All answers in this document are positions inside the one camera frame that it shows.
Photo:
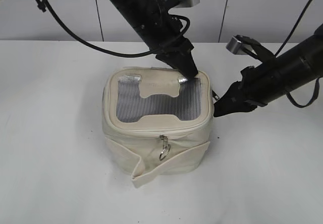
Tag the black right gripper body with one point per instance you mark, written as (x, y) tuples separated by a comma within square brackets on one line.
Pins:
[(278, 76)]

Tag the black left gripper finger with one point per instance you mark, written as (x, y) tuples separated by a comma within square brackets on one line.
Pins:
[(185, 47), (174, 60)]

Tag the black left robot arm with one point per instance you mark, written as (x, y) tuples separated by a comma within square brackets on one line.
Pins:
[(44, 6)]

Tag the metal zipper pull with ring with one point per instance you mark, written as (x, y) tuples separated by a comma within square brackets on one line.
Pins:
[(165, 148)]

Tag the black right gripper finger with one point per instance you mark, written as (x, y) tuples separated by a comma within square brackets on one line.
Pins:
[(223, 108), (233, 98)]

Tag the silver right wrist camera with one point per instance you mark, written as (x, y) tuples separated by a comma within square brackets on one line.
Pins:
[(243, 45)]

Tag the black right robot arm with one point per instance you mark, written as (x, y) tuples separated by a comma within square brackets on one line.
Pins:
[(275, 77)]

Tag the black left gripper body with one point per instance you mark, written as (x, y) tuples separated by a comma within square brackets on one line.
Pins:
[(159, 30)]

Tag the cream fabric zipper bag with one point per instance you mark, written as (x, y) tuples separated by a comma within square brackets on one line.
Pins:
[(140, 104)]

